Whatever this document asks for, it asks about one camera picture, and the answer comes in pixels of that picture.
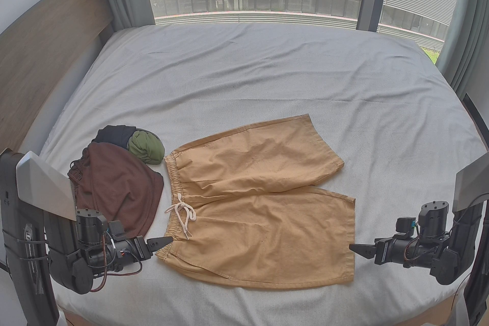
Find brown shorts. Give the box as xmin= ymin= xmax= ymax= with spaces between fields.
xmin=68 ymin=142 xmax=165 ymax=238

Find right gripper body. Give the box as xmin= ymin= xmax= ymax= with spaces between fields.
xmin=374 ymin=235 xmax=418 ymax=266

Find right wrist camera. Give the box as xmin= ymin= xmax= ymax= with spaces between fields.
xmin=396 ymin=217 xmax=416 ymax=237

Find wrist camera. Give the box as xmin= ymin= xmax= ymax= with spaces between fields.
xmin=396 ymin=217 xmax=416 ymax=237
xmin=107 ymin=221 xmax=125 ymax=239

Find green garment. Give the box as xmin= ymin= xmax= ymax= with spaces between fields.
xmin=127 ymin=129 xmax=166 ymax=166

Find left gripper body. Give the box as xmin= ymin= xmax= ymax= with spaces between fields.
xmin=105 ymin=235 xmax=150 ymax=268

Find black garment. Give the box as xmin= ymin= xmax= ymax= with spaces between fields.
xmin=92 ymin=125 xmax=138 ymax=149

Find tan shorts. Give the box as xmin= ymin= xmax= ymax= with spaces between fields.
xmin=155 ymin=114 xmax=357 ymax=284

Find bed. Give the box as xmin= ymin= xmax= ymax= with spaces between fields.
xmin=0 ymin=0 xmax=489 ymax=326

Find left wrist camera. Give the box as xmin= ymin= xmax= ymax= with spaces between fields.
xmin=107 ymin=221 xmax=125 ymax=239

